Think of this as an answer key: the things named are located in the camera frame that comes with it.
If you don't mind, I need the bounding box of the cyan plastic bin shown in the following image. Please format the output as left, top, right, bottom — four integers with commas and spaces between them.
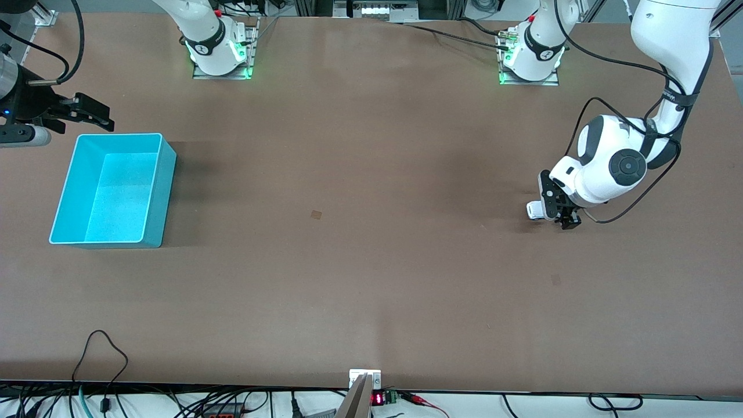
49, 133, 177, 249

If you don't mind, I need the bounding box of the metal rack with lights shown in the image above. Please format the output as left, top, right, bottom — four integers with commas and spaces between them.
334, 0, 420, 24

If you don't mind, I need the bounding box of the aluminium profile with corner plate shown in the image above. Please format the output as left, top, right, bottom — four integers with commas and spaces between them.
713, 0, 743, 40

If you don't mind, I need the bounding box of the grey metal beam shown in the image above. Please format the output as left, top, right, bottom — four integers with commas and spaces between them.
336, 373, 373, 418

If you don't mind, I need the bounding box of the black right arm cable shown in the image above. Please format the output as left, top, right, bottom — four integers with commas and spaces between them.
26, 0, 85, 87

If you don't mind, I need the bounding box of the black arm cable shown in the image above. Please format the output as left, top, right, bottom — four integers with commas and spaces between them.
554, 0, 686, 225
26, 0, 85, 87

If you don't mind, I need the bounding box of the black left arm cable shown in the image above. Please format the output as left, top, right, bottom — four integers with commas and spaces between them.
554, 0, 686, 225

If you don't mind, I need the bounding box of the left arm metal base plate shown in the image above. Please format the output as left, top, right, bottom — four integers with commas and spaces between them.
496, 26, 560, 87

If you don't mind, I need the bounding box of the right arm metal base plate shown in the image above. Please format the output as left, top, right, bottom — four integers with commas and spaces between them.
193, 16, 256, 80

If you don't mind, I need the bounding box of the coiled black cable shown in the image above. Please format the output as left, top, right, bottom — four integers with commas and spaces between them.
587, 393, 644, 413

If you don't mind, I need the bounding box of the thick black power cable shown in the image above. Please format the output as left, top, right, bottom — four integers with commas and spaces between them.
401, 17, 514, 52

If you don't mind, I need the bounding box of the red clip wire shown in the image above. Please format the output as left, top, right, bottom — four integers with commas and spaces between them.
401, 392, 450, 418

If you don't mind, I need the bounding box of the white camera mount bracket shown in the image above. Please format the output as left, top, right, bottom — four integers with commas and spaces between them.
349, 369, 382, 390

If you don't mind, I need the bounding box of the thin black looped cable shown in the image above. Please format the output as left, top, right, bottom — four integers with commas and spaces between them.
71, 330, 129, 414

